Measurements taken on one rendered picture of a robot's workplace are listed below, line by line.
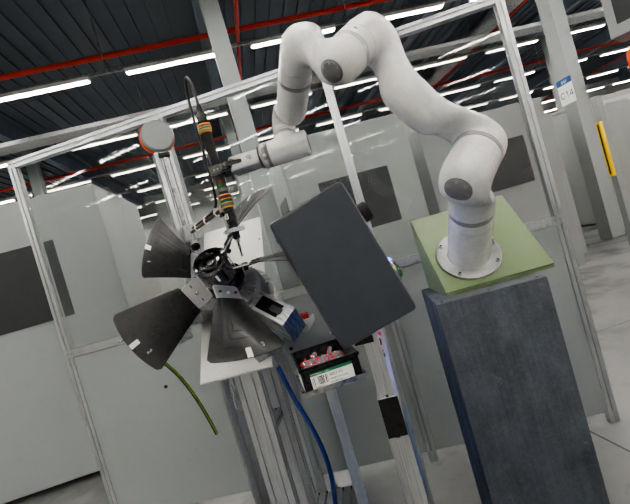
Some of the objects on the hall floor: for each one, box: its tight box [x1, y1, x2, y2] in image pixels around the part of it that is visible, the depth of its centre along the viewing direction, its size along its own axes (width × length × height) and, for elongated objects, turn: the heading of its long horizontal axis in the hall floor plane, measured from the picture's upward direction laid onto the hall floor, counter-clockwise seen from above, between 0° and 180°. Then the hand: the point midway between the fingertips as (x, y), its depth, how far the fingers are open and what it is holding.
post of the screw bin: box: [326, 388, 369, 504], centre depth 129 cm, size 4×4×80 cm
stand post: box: [261, 351, 318, 504], centre depth 177 cm, size 4×9×115 cm, turn 169°
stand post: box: [234, 370, 300, 504], centre depth 154 cm, size 4×9×91 cm, turn 169°
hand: (217, 171), depth 140 cm, fingers closed on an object, 4 cm apart
